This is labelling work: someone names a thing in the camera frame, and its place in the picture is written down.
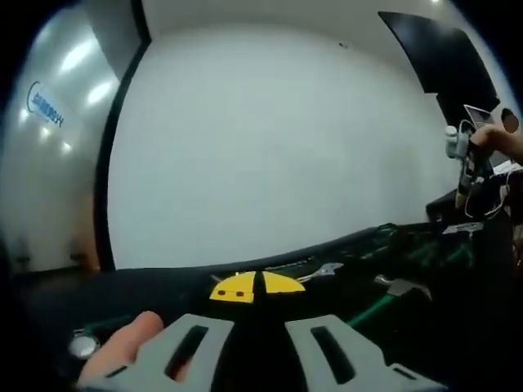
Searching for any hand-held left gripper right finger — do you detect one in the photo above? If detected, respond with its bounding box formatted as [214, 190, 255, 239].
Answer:
[257, 271, 449, 392]

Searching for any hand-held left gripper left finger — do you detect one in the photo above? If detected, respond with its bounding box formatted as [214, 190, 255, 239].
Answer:
[77, 271, 258, 392]

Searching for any black toolbox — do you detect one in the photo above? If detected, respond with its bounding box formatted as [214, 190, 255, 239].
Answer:
[285, 189, 516, 327]

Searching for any green handled hammer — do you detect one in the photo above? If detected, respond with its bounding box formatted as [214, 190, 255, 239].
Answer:
[350, 273, 433, 330]

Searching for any green handled adjustable wrench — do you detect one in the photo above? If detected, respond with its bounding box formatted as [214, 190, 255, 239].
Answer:
[297, 261, 345, 284]

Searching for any person's right hand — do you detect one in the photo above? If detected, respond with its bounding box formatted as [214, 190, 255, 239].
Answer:
[468, 125, 514, 154]

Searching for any person's left hand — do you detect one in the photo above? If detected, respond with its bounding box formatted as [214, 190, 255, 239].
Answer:
[76, 310, 165, 389]

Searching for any open laptop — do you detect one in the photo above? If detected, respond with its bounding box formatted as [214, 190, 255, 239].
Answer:
[463, 104, 496, 128]

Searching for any white flat device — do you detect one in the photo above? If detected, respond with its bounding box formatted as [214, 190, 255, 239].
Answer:
[492, 159, 522, 176]

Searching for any round silver object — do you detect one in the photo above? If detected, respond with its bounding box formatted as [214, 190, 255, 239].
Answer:
[68, 331, 101, 361]

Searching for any frosted glass partition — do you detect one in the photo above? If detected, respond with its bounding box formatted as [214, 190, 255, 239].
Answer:
[7, 0, 153, 273]

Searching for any white cable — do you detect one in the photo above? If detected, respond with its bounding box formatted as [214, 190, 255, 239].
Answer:
[464, 169, 518, 218]

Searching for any black wall monitor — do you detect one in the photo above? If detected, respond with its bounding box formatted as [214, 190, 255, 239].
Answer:
[378, 11, 503, 123]

